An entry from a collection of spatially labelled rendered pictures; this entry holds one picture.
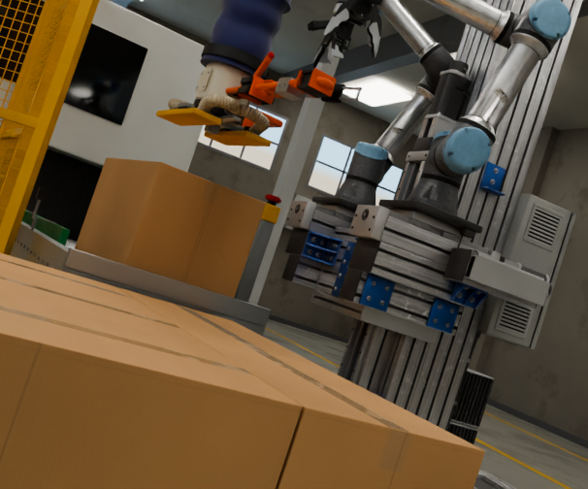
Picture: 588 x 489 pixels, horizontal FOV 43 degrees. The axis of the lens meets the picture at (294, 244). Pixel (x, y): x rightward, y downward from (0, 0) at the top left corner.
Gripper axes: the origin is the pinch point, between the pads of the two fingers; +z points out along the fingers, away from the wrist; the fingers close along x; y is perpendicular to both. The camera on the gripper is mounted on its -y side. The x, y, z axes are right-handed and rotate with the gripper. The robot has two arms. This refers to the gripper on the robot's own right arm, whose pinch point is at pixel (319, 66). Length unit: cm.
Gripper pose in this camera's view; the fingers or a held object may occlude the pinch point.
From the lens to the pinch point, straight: 288.6
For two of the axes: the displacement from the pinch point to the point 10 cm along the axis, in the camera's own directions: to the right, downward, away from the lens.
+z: -3.2, 9.5, -0.5
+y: 8.7, 3.1, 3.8
